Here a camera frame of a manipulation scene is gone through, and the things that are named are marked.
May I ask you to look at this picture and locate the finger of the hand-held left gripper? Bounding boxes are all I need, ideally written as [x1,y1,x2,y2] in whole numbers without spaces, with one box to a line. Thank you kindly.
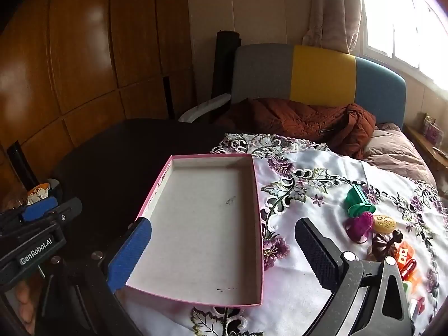
[0,197,58,228]
[0,198,83,249]

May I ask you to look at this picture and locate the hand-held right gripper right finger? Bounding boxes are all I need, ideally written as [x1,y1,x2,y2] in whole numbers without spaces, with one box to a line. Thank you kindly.
[295,218,419,336]

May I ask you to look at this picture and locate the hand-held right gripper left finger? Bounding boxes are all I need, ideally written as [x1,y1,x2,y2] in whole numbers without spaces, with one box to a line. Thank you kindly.
[42,217,153,336]

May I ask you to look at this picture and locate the purple perforated toy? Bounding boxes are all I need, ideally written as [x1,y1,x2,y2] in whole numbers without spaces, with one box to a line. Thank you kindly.
[343,213,375,244]

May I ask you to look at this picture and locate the green plastic holder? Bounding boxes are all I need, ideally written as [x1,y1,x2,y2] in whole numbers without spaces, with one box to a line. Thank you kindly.
[344,184,377,218]

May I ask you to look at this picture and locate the brown pumpkin-shaped ornament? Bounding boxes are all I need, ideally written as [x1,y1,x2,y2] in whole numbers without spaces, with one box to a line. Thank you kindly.
[371,230,403,261]

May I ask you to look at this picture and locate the yellow egg-shaped case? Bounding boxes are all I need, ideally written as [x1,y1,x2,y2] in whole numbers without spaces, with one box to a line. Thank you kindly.
[372,214,398,234]

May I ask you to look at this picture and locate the pink cardboard box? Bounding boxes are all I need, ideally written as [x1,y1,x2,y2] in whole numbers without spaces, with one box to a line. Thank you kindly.
[125,154,264,308]

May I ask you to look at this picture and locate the red lipstick tube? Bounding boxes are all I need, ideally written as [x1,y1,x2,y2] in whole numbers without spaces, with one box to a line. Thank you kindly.
[401,259,417,281]

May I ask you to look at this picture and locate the green plug-in device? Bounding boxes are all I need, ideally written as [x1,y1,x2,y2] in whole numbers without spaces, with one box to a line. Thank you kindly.
[402,280,426,324]

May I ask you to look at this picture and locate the person's left hand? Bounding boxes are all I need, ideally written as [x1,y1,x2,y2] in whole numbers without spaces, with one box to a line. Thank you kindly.
[14,280,39,335]

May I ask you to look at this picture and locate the colourful snack bag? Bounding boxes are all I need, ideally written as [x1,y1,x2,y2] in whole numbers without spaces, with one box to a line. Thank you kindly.
[26,181,60,205]

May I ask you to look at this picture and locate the black bar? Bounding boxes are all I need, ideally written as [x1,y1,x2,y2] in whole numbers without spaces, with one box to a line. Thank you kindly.
[8,141,39,190]

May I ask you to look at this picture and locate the white embroidered floral tablecloth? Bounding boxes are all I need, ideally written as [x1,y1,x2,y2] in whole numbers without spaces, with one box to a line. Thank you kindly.
[191,133,448,336]

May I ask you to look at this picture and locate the black round table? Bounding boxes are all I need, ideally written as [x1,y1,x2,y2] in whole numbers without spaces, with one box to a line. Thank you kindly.
[52,119,253,260]

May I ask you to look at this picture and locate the pink duvet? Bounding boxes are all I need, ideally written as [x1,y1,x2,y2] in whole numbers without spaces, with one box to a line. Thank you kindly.
[362,122,438,190]

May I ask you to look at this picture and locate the brown quilted jacket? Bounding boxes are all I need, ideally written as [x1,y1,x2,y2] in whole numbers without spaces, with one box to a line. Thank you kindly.
[213,98,377,158]

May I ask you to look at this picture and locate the wooden bedside shelf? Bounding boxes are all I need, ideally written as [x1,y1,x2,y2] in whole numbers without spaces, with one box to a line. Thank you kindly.
[406,124,448,190]

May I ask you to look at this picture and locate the wooden wardrobe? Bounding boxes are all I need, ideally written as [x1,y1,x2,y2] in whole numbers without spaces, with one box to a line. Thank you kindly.
[0,0,197,197]

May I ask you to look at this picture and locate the pink gift boxes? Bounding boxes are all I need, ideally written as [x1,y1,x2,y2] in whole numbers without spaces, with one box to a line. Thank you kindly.
[422,113,445,144]

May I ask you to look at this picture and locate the grey yellow blue headboard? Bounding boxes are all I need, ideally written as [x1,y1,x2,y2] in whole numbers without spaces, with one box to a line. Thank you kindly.
[231,44,407,130]

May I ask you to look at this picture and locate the beige curtain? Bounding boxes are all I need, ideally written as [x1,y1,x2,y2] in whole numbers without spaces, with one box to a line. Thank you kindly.
[303,0,365,57]

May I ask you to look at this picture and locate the window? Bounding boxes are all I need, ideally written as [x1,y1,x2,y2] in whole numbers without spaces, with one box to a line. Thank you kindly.
[360,0,448,88]

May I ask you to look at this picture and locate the black wardrobe handle strip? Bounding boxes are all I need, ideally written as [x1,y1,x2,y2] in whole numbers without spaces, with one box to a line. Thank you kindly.
[163,75,176,120]

